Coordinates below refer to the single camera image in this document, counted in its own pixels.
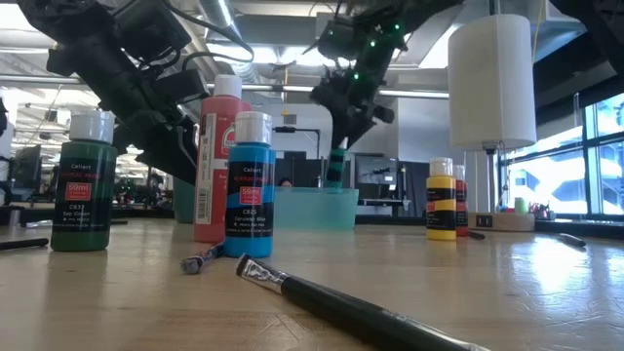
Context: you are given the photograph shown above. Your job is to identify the small bright red paint bottle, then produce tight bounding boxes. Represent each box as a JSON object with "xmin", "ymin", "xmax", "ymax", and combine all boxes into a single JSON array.
[{"xmin": 452, "ymin": 164, "xmax": 470, "ymax": 239}]

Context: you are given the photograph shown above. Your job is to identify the dark teal plastic cup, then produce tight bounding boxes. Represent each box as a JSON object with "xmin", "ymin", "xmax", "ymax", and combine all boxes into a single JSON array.
[{"xmin": 172, "ymin": 175, "xmax": 197, "ymax": 225}]

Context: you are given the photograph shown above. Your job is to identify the small teal green paint bottle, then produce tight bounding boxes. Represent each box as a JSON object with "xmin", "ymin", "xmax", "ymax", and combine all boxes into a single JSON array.
[{"xmin": 325, "ymin": 137, "xmax": 348, "ymax": 190}]

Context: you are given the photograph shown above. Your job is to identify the long ceiling light strip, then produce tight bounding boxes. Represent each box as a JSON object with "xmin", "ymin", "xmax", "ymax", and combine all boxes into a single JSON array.
[{"xmin": 207, "ymin": 81, "xmax": 450, "ymax": 99}]

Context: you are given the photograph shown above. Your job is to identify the small cerulean blue paint bottle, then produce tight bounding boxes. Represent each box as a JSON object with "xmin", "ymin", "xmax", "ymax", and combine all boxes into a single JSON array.
[{"xmin": 222, "ymin": 110, "xmax": 277, "ymax": 259}]

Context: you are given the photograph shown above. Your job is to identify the teal translucent plastic bin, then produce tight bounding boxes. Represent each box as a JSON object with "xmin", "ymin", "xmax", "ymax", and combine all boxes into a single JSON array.
[{"xmin": 271, "ymin": 186, "xmax": 361, "ymax": 232}]

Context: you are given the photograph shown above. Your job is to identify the small dark green paint bottle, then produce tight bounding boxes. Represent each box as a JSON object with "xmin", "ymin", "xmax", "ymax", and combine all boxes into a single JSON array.
[{"xmin": 50, "ymin": 109, "xmax": 119, "ymax": 254}]

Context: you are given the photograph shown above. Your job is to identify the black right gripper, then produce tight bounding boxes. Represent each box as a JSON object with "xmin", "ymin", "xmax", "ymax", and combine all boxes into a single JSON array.
[{"xmin": 309, "ymin": 14, "xmax": 407, "ymax": 153}]

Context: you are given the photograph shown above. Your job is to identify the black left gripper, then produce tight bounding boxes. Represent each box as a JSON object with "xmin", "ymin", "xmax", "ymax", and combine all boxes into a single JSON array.
[{"xmin": 46, "ymin": 46, "xmax": 212, "ymax": 188}]

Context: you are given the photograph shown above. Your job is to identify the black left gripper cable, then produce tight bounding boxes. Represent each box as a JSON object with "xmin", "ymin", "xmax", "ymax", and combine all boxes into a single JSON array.
[{"xmin": 160, "ymin": 0, "xmax": 255, "ymax": 74}]

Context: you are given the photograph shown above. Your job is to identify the black paintbrush grey-blue bristles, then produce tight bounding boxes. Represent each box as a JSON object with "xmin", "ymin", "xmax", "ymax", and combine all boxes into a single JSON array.
[{"xmin": 179, "ymin": 242, "xmax": 226, "ymax": 276}]

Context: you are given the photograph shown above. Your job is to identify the wide flat black paintbrush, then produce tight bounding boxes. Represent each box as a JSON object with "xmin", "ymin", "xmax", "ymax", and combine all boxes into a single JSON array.
[{"xmin": 234, "ymin": 253, "xmax": 469, "ymax": 351}]

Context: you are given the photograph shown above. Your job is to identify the white shade wooden base lamp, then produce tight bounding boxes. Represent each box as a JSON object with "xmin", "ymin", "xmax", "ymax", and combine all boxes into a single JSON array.
[{"xmin": 447, "ymin": 13, "xmax": 538, "ymax": 234}]

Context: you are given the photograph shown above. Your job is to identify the large red paint bottle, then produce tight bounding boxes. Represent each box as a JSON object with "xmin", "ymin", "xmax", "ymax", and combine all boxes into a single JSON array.
[{"xmin": 192, "ymin": 73, "xmax": 254, "ymax": 245}]

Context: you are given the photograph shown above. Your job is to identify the black office partition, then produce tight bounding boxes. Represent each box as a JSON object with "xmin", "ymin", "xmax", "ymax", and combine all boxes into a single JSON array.
[{"xmin": 275, "ymin": 150, "xmax": 337, "ymax": 189}]

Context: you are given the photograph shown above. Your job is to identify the small yellow paint bottle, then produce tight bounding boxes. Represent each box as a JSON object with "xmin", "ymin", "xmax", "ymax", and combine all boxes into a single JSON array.
[{"xmin": 425, "ymin": 156, "xmax": 457, "ymax": 242}]

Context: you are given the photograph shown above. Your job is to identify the dark computer monitor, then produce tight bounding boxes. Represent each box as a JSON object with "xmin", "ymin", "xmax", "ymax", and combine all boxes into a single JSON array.
[
  {"xmin": 354, "ymin": 153, "xmax": 399, "ymax": 187},
  {"xmin": 9, "ymin": 144, "xmax": 44, "ymax": 192}
]

